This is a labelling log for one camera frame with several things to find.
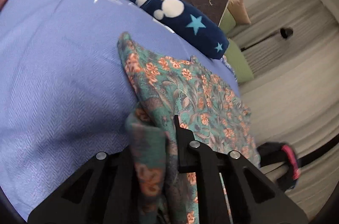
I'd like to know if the teal floral patterned garment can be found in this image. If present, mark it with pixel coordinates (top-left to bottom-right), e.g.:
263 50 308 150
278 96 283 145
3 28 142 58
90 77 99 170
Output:
118 32 260 223

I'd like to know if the blue bed sheet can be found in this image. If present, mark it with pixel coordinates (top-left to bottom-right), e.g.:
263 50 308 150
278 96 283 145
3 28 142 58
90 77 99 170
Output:
1 0 238 219

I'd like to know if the green cushion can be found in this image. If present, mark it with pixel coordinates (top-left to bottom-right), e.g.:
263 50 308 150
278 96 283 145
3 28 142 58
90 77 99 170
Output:
224 39 254 83
219 9 236 34

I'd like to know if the beige curtain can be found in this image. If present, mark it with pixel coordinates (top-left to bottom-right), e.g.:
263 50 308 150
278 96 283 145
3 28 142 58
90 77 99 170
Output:
229 0 338 219

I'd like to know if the black floor lamp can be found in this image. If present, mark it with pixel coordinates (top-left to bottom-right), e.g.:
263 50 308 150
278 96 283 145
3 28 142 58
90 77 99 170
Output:
240 26 294 52

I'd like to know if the navy star fleece blanket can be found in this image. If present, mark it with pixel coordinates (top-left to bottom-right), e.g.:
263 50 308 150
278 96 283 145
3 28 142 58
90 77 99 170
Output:
129 0 229 60

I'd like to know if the tan pillow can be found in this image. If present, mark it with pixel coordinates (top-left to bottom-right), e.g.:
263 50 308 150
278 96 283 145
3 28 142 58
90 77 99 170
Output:
228 0 251 25

